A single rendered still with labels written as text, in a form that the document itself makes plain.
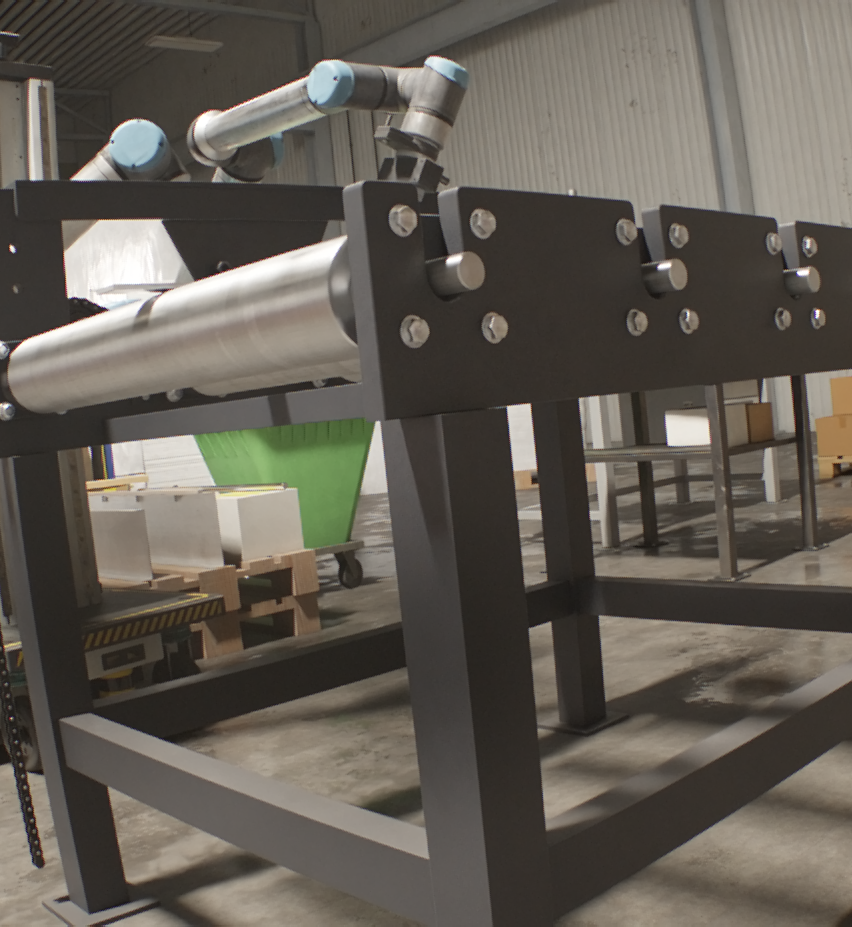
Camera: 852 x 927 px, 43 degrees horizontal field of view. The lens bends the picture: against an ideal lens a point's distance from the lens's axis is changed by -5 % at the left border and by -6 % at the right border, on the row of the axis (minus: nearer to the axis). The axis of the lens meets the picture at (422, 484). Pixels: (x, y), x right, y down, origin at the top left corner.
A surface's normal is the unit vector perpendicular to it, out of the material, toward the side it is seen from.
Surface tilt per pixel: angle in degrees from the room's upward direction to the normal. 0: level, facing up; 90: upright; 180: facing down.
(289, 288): 76
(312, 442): 100
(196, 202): 90
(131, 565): 90
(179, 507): 90
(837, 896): 0
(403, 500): 90
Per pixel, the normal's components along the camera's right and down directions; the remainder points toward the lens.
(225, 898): -0.11, -0.99
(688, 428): -0.67, 0.13
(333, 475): 0.56, 0.18
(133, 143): 0.18, -0.02
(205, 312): -0.74, -0.11
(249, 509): 0.70, -0.02
